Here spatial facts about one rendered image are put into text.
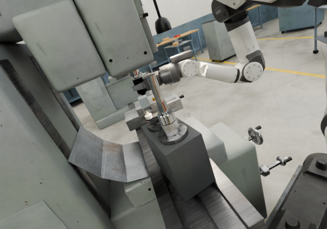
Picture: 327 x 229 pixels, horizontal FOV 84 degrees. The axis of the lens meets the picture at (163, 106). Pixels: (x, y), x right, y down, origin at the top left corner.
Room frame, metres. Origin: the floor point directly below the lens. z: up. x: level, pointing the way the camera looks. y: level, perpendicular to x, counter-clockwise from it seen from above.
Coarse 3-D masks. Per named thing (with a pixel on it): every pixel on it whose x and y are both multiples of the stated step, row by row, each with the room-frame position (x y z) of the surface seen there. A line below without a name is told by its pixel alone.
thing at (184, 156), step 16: (144, 128) 0.57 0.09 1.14; (160, 128) 0.51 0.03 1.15; (192, 128) 0.46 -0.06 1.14; (160, 144) 0.44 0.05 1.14; (176, 144) 0.41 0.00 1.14; (192, 144) 0.41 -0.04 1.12; (160, 160) 0.49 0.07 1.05; (176, 160) 0.39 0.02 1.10; (192, 160) 0.40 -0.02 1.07; (208, 160) 0.41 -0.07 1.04; (176, 176) 0.38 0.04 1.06; (192, 176) 0.40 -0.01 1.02; (208, 176) 0.41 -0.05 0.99; (192, 192) 0.39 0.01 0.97
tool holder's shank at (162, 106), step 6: (150, 78) 0.45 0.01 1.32; (156, 78) 0.45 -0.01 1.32; (150, 84) 0.45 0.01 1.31; (156, 84) 0.45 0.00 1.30; (156, 90) 0.44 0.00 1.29; (156, 96) 0.45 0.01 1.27; (162, 96) 0.45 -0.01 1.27; (156, 102) 0.45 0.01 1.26; (162, 102) 0.45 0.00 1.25; (162, 108) 0.44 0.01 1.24; (168, 108) 0.45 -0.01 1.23
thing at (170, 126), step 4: (172, 116) 0.44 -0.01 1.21; (160, 120) 0.44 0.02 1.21; (164, 120) 0.43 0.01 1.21; (168, 120) 0.43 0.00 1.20; (172, 120) 0.44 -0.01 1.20; (176, 120) 0.45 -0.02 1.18; (164, 124) 0.44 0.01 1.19; (168, 124) 0.43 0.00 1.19; (172, 124) 0.43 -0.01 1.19; (176, 124) 0.44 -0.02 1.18; (164, 128) 0.44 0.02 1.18; (168, 128) 0.43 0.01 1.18; (172, 128) 0.43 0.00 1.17; (176, 128) 0.44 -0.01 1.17; (164, 132) 0.45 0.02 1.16; (168, 132) 0.44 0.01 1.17; (172, 132) 0.43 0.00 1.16; (176, 132) 0.44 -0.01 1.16
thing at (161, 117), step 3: (168, 111) 0.45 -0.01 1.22; (171, 111) 0.45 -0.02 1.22; (159, 114) 0.45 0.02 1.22; (162, 114) 0.45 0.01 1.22; (165, 114) 0.44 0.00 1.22; (168, 114) 0.44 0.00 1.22; (171, 114) 0.44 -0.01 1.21; (159, 117) 0.44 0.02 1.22; (162, 117) 0.44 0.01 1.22; (165, 117) 0.43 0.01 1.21; (168, 117) 0.43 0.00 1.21
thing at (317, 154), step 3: (312, 153) 0.69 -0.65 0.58; (315, 153) 0.67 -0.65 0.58; (318, 153) 0.66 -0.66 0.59; (321, 153) 0.65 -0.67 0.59; (324, 153) 0.64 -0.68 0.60; (309, 156) 0.68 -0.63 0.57; (312, 156) 0.66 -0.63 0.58; (315, 156) 0.65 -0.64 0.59; (318, 156) 0.64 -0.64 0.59; (321, 156) 0.64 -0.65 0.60; (324, 156) 0.63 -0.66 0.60; (306, 159) 0.68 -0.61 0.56; (303, 162) 0.69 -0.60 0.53
